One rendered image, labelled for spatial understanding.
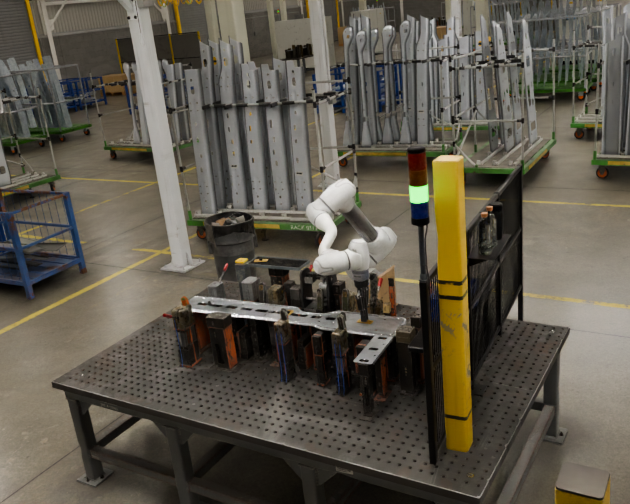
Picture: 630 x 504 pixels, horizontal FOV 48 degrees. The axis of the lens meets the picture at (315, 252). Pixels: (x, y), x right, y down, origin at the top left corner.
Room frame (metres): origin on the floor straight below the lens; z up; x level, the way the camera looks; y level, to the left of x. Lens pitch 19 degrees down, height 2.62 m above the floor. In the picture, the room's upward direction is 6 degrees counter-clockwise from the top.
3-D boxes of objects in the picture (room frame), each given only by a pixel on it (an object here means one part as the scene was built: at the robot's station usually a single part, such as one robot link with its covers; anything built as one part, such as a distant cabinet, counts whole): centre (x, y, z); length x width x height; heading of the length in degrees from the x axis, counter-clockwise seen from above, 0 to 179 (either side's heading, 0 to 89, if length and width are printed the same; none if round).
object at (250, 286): (3.90, 0.40, 0.90); 0.13 x 0.10 x 0.41; 152
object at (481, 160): (10.00, -2.92, 0.88); 1.91 x 1.00 x 1.76; 148
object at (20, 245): (7.54, 3.31, 0.47); 1.20 x 0.80 x 0.95; 59
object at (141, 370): (3.66, 0.10, 0.68); 2.56 x 1.61 x 0.04; 57
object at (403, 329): (3.13, -0.40, 0.88); 0.08 x 0.08 x 0.36; 62
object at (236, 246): (6.63, 0.80, 0.36); 0.54 x 0.50 x 0.73; 147
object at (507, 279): (3.38, -0.86, 0.77); 1.97 x 0.14 x 1.55; 152
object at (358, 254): (3.37, -0.21, 1.39); 0.13 x 0.11 x 0.16; 110
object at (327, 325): (3.60, 0.21, 1.00); 1.38 x 0.22 x 0.02; 62
